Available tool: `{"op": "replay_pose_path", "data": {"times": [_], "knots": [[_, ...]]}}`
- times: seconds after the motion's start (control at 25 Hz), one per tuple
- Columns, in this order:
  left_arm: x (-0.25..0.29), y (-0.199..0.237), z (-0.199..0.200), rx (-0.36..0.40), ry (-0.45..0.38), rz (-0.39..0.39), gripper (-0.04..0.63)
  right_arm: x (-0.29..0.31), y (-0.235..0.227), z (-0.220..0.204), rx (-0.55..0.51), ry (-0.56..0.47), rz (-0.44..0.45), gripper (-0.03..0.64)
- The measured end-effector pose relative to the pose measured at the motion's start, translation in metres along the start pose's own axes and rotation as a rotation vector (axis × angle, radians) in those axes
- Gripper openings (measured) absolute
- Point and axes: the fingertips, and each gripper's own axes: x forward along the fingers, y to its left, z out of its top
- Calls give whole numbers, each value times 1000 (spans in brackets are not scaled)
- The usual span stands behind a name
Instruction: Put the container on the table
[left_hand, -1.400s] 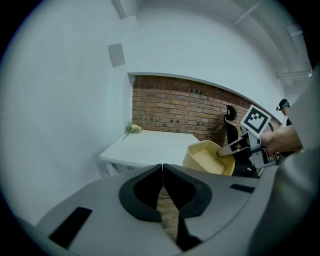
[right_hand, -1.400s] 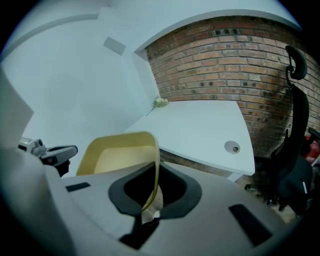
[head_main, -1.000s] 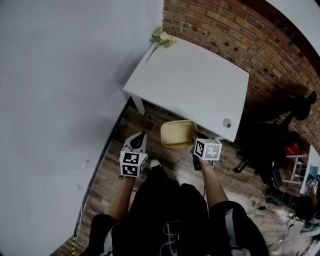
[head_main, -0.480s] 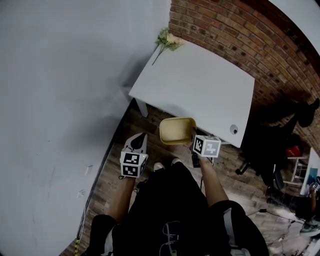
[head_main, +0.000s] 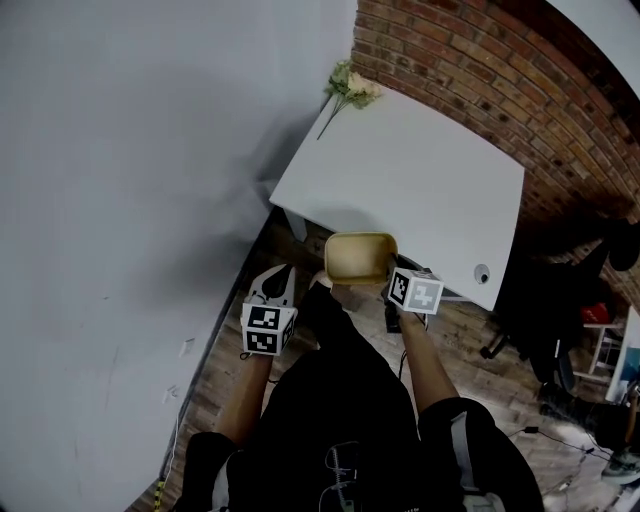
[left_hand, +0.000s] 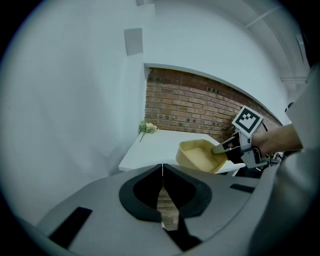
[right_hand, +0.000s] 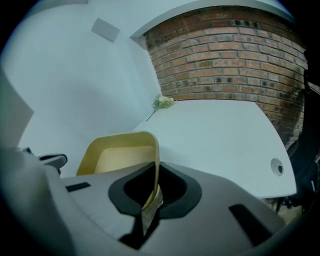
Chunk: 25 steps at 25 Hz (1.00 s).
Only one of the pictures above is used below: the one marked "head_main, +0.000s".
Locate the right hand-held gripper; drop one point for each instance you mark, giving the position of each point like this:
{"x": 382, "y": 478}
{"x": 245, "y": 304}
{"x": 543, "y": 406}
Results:
{"x": 417, "y": 295}

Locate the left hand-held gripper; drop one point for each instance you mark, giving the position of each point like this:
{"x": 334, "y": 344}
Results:
{"x": 265, "y": 330}

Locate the tan rectangular tray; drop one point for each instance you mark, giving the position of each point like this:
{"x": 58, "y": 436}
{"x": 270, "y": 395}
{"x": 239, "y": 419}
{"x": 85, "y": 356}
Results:
{"x": 352, "y": 255}

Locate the person's left forearm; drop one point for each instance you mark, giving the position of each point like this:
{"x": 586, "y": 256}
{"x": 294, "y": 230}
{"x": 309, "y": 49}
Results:
{"x": 250, "y": 395}

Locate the person's right forearm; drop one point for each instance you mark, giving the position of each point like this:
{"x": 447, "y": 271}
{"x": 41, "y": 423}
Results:
{"x": 425, "y": 365}

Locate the person's white shoe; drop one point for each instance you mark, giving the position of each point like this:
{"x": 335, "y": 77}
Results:
{"x": 320, "y": 280}

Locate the person's black clothing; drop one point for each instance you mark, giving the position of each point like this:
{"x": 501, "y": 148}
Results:
{"x": 350, "y": 400}

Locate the black mesh office chair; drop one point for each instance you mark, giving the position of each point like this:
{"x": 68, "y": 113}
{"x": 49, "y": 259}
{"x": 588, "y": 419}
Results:
{"x": 560, "y": 320}

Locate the pale artificial flower bunch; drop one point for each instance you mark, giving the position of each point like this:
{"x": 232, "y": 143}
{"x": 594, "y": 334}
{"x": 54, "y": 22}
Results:
{"x": 352, "y": 87}

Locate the red box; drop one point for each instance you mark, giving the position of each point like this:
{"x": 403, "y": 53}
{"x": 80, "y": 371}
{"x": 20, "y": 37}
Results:
{"x": 596, "y": 314}

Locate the white table with crossed legs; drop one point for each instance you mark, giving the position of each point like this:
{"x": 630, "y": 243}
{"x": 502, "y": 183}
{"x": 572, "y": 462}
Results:
{"x": 607, "y": 350}

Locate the yellow and black striped tape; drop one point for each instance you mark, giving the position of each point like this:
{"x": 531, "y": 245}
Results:
{"x": 159, "y": 495}

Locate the grey sneaker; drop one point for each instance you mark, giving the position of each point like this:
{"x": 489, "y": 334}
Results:
{"x": 622, "y": 465}

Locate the white wall socket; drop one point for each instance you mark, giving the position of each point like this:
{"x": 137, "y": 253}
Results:
{"x": 170, "y": 394}
{"x": 187, "y": 347}

